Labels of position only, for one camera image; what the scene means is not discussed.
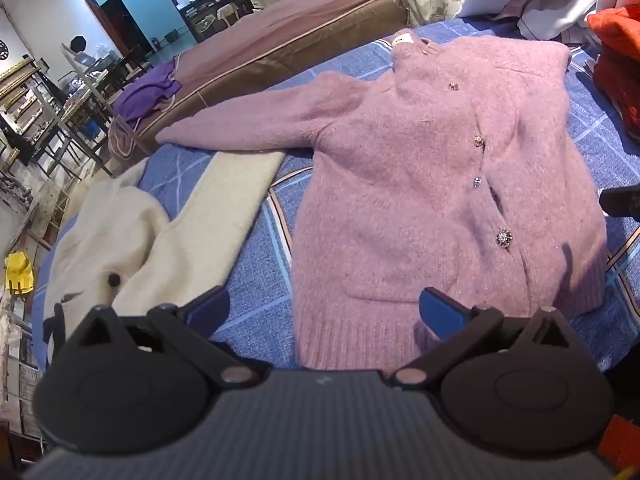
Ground blue plaid bed sheet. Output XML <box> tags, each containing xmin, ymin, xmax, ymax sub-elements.
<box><xmin>32</xmin><ymin>15</ymin><xmax>640</xmax><ymax>376</ymax></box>

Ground orange garment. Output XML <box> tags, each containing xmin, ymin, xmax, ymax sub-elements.
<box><xmin>586</xmin><ymin>6</ymin><xmax>640</xmax><ymax>141</ymax></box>

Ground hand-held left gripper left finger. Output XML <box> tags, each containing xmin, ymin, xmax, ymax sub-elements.
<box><xmin>50</xmin><ymin>285</ymin><xmax>268</xmax><ymax>391</ymax></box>

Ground wall display shelves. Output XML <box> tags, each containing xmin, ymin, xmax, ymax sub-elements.
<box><xmin>0</xmin><ymin>55</ymin><xmax>66</xmax><ymax>171</ymax></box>

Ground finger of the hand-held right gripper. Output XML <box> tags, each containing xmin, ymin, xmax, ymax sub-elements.
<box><xmin>599</xmin><ymin>186</ymin><xmax>640</xmax><ymax>219</ymax></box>

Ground black chair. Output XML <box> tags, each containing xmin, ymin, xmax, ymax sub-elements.
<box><xmin>117</xmin><ymin>45</ymin><xmax>153</xmax><ymax>86</ymax></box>

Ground cream sweater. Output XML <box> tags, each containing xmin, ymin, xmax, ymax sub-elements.
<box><xmin>42</xmin><ymin>152</ymin><xmax>286</xmax><ymax>366</ymax></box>

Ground white garment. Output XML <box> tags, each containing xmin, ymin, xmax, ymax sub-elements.
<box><xmin>520</xmin><ymin>0</ymin><xmax>601</xmax><ymax>41</ymax></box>

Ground orange cloth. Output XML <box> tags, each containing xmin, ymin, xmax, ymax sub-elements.
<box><xmin>595</xmin><ymin>415</ymin><xmax>640</xmax><ymax>480</ymax></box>

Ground dining table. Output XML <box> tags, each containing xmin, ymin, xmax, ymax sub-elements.
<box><xmin>60</xmin><ymin>67</ymin><xmax>121</xmax><ymax>126</ymax></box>

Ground purple cloth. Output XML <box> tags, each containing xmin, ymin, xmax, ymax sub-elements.
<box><xmin>114</xmin><ymin>57</ymin><xmax>182</xmax><ymax>128</ymax></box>

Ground yellow plastic container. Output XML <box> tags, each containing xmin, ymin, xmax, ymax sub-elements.
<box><xmin>4</xmin><ymin>252</ymin><xmax>36</xmax><ymax>296</ymax></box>

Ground brown bed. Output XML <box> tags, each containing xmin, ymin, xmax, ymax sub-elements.
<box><xmin>107</xmin><ymin>0</ymin><xmax>411</xmax><ymax>171</ymax></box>

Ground pink knit cardigan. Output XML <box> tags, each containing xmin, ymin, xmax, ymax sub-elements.
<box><xmin>155</xmin><ymin>30</ymin><xmax>611</xmax><ymax>371</ymax></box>

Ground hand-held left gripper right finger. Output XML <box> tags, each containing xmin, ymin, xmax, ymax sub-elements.
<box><xmin>384</xmin><ymin>286</ymin><xmax>602</xmax><ymax>391</ymax></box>

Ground dark cabinet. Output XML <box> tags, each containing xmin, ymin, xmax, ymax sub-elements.
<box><xmin>177</xmin><ymin>0</ymin><xmax>256</xmax><ymax>43</ymax></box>

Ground dark-framed doorway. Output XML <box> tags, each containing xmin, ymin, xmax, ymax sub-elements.
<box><xmin>85</xmin><ymin>0</ymin><xmax>186</xmax><ymax>58</ymax></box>

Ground small stool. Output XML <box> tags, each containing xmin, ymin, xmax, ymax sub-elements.
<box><xmin>216</xmin><ymin>4</ymin><xmax>242</xmax><ymax>30</ymax></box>

